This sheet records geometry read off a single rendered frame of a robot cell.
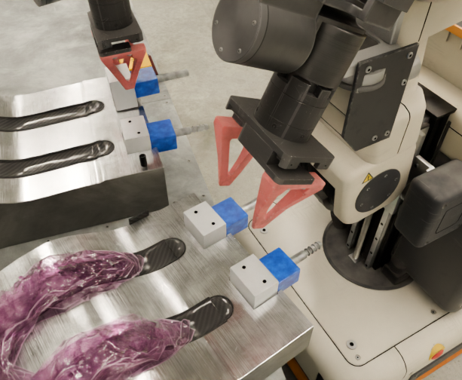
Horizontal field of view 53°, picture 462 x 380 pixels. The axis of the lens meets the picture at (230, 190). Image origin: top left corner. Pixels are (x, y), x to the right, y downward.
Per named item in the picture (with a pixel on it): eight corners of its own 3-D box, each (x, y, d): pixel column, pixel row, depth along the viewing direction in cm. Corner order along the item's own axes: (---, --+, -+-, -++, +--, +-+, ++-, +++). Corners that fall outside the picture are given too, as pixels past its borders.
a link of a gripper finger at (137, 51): (111, 101, 72) (96, 44, 65) (103, 78, 77) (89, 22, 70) (154, 91, 73) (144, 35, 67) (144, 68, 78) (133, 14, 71)
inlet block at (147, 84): (185, 78, 82) (182, 50, 78) (194, 93, 79) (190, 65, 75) (111, 95, 79) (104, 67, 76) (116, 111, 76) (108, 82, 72)
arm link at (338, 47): (386, 30, 39) (342, 3, 42) (331, 11, 34) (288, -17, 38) (343, 102, 42) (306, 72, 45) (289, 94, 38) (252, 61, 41)
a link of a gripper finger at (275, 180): (242, 246, 44) (287, 166, 39) (206, 197, 48) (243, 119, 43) (292, 240, 48) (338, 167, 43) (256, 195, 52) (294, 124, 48)
